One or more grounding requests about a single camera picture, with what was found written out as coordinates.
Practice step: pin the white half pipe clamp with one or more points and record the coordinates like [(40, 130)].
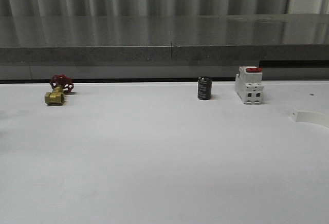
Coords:
[(309, 117)]

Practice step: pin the black cylindrical capacitor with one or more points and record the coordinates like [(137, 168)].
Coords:
[(204, 88)]

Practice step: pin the brass valve red handwheel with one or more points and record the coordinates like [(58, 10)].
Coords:
[(61, 85)]

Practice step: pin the grey stone counter ledge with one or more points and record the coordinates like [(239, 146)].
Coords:
[(130, 48)]

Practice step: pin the white circuit breaker red switch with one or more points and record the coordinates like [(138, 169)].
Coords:
[(248, 84)]

